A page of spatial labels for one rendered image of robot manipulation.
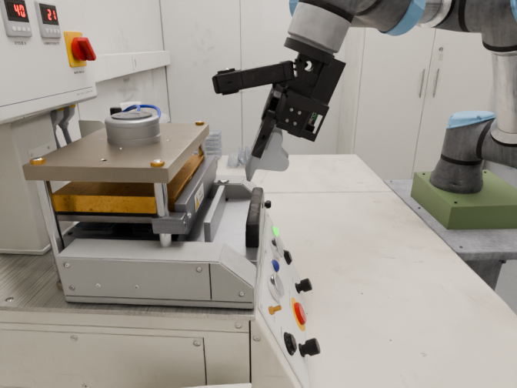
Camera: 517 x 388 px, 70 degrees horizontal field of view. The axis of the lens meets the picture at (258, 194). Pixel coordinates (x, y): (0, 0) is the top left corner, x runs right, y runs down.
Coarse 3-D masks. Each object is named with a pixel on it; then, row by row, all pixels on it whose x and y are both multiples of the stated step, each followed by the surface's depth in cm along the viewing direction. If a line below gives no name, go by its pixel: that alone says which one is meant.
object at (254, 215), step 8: (256, 192) 63; (256, 200) 60; (248, 208) 58; (256, 208) 57; (248, 216) 54; (256, 216) 54; (248, 224) 53; (256, 224) 53; (248, 232) 53; (256, 232) 53; (248, 240) 53; (256, 240) 53
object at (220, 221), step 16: (224, 192) 66; (208, 208) 67; (224, 208) 66; (240, 208) 67; (208, 224) 53; (224, 224) 61; (240, 224) 61; (192, 240) 56; (208, 240) 54; (224, 240) 56; (240, 240) 56; (256, 256) 51; (256, 272) 51
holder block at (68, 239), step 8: (128, 224) 55; (72, 232) 53; (112, 232) 53; (120, 232) 53; (128, 232) 53; (64, 240) 52; (72, 240) 52; (152, 240) 51; (176, 240) 51; (184, 240) 55
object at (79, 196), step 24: (192, 168) 60; (72, 192) 50; (96, 192) 50; (120, 192) 50; (144, 192) 50; (168, 192) 50; (72, 216) 50; (96, 216) 50; (120, 216) 50; (144, 216) 50
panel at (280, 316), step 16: (272, 224) 77; (272, 256) 66; (272, 272) 62; (288, 272) 73; (288, 288) 68; (272, 304) 55; (288, 304) 63; (272, 320) 52; (288, 320) 59; (304, 336) 65; (288, 352) 53; (304, 368) 57; (304, 384) 54
